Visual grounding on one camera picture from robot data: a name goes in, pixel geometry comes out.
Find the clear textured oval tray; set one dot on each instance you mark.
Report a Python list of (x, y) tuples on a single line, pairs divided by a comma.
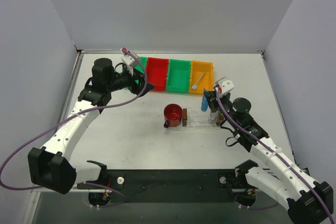
[(181, 127)]

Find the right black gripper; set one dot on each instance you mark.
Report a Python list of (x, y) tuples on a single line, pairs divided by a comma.
[(213, 98)]

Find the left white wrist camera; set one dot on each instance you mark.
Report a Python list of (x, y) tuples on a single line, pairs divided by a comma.
[(130, 59)]

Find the white toothbrush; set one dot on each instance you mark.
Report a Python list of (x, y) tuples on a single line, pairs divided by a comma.
[(194, 86)]

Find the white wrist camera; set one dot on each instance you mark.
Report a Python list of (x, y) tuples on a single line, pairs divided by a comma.
[(223, 86), (130, 59)]

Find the yellow bin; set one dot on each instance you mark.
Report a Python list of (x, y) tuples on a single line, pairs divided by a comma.
[(207, 82)]

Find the clear holder with wooden ends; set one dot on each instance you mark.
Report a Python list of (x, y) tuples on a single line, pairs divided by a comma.
[(198, 120)]

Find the blue toothbrush case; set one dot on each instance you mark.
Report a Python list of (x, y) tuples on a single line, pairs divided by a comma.
[(204, 105)]

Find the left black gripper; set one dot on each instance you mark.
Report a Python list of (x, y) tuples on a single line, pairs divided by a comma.
[(137, 82)]

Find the red bin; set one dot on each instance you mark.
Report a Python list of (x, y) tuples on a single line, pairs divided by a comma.
[(156, 69)]

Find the aluminium frame rail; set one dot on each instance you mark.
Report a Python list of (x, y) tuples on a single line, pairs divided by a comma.
[(75, 188)]

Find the red mug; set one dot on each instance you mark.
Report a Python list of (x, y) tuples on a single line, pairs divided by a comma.
[(172, 115)]

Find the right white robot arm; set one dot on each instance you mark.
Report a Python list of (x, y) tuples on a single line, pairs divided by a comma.
[(304, 198)]

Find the right green bin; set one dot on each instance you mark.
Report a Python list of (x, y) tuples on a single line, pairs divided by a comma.
[(178, 76)]

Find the left green bin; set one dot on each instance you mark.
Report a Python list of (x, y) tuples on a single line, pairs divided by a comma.
[(140, 67)]

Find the green bin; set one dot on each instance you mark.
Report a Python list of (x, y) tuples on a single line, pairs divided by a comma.
[(178, 76), (140, 67)]

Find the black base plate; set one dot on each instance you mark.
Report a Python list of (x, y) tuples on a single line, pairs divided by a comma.
[(179, 185)]

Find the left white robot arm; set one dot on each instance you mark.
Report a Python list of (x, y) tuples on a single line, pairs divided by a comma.
[(49, 166)]

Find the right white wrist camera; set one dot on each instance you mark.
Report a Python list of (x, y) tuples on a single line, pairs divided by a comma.
[(223, 86)]

